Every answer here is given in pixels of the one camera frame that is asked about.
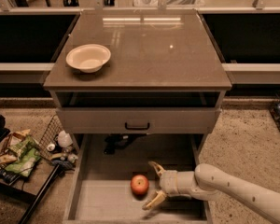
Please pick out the open lower drawer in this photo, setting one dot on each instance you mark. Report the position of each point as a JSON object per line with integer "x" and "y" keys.
{"x": 101, "y": 191}

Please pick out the green snack bag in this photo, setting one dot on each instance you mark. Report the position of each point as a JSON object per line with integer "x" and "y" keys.
{"x": 28, "y": 156}

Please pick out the white bowl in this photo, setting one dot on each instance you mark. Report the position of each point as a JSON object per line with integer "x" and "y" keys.
{"x": 88, "y": 58}

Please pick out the wire basket left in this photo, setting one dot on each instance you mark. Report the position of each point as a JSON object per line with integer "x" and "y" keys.
{"x": 52, "y": 152}

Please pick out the brown snack bag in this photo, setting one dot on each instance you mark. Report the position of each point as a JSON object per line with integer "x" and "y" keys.
{"x": 8, "y": 151}

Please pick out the red apple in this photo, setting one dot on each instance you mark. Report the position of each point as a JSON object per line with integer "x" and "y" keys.
{"x": 139, "y": 185}

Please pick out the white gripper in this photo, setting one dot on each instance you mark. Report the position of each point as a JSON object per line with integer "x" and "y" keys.
{"x": 169, "y": 181}

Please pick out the grey drawer cabinet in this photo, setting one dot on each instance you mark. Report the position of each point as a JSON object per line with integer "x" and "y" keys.
{"x": 159, "y": 59}

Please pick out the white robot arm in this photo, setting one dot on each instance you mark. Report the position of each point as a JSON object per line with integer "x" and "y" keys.
{"x": 206, "y": 182}

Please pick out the white bottle in basket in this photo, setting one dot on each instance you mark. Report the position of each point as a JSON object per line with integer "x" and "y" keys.
{"x": 64, "y": 139}

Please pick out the upper drawer with black handle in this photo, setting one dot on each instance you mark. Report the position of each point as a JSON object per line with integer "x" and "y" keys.
{"x": 138, "y": 120}

